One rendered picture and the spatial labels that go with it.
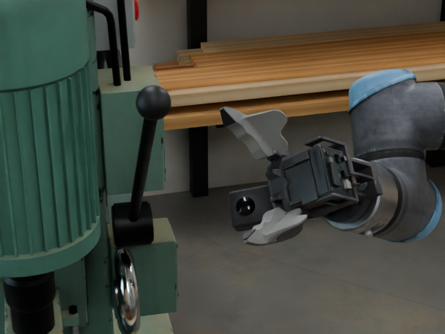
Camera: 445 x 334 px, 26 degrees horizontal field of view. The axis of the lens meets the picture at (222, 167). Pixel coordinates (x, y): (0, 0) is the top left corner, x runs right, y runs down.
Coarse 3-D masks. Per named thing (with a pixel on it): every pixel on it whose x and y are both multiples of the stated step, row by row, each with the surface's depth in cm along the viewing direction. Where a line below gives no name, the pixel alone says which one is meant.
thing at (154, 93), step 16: (144, 96) 93; (160, 96) 93; (144, 112) 94; (160, 112) 94; (144, 128) 99; (144, 144) 103; (144, 160) 107; (144, 176) 112; (112, 208) 129; (128, 208) 128; (144, 208) 128; (112, 224) 132; (128, 224) 127; (144, 224) 127; (128, 240) 127; (144, 240) 128
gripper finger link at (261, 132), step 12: (228, 108) 105; (228, 120) 105; (240, 120) 106; (252, 120) 106; (264, 120) 106; (276, 120) 106; (240, 132) 107; (252, 132) 107; (264, 132) 107; (276, 132) 107; (252, 144) 108; (264, 144) 108; (276, 144) 108; (264, 156) 108
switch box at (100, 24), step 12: (96, 0) 128; (108, 0) 129; (132, 0) 130; (96, 12) 129; (132, 12) 130; (96, 24) 130; (132, 24) 131; (96, 36) 131; (108, 36) 131; (132, 36) 132; (96, 48) 131; (108, 48) 132; (120, 48) 132
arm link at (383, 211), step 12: (384, 168) 118; (384, 180) 115; (384, 192) 114; (396, 192) 116; (372, 204) 114; (384, 204) 114; (396, 204) 116; (372, 216) 114; (384, 216) 115; (336, 228) 117; (348, 228) 116; (360, 228) 115; (372, 228) 117
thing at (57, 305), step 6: (54, 300) 122; (6, 306) 121; (54, 306) 121; (60, 306) 122; (6, 312) 120; (54, 312) 120; (60, 312) 120; (6, 318) 119; (54, 318) 119; (60, 318) 119; (6, 324) 118; (60, 324) 118; (6, 330) 117; (12, 330) 117; (54, 330) 117; (60, 330) 117
